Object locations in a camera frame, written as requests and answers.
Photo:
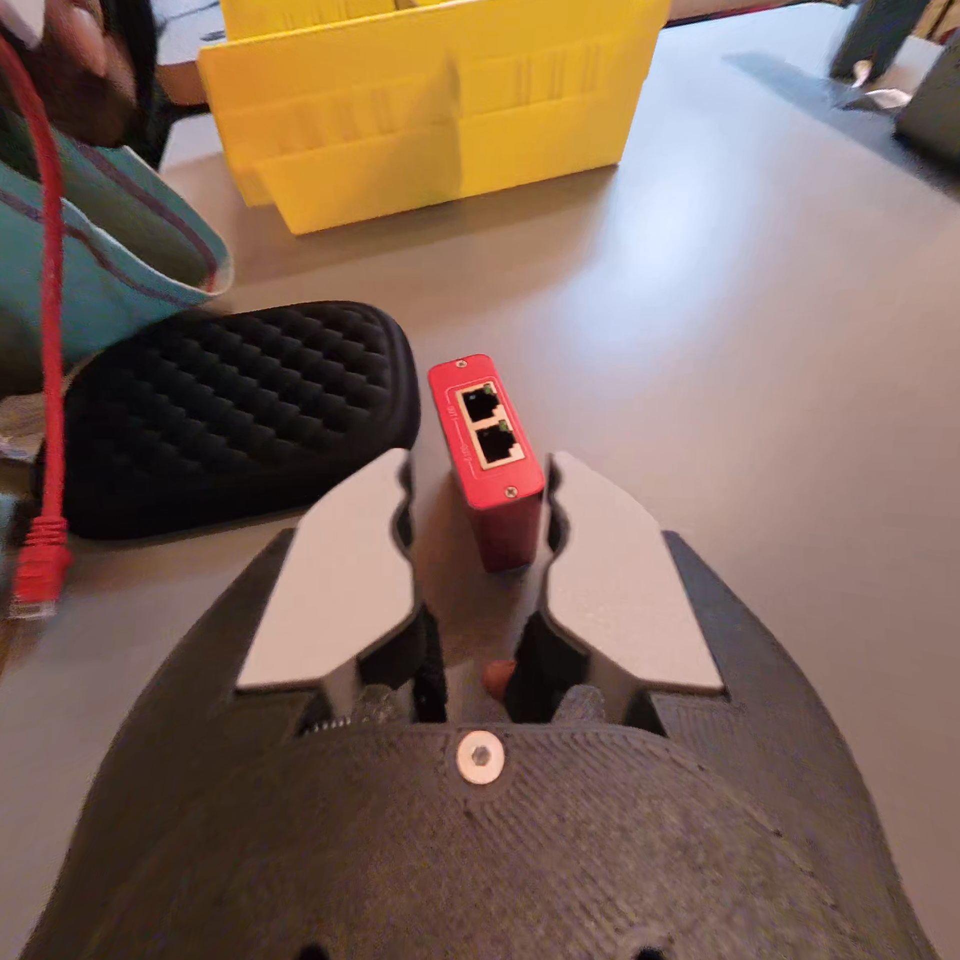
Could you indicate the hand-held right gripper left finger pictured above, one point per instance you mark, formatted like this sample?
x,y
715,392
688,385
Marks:
x,y
330,592

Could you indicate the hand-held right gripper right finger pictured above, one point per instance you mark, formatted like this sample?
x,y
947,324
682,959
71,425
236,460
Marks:
x,y
630,600

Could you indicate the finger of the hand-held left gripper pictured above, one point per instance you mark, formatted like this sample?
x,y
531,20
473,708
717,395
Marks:
x,y
19,19

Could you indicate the red ethernet splitter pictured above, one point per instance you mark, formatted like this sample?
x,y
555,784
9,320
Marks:
x,y
502,525

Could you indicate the yellow plastic bin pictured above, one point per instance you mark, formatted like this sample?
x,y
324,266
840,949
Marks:
x,y
412,135

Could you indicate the person's left forearm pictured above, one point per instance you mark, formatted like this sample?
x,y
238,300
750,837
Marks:
x,y
127,247

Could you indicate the grey desk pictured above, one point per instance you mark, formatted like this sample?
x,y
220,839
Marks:
x,y
712,337

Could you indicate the person's left hand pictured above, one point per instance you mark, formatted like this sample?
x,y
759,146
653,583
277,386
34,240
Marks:
x,y
90,75

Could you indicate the person's right hand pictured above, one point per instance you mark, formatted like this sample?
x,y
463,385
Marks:
x,y
499,679

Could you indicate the black quilted wrist pad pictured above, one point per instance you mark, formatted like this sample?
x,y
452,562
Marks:
x,y
225,420

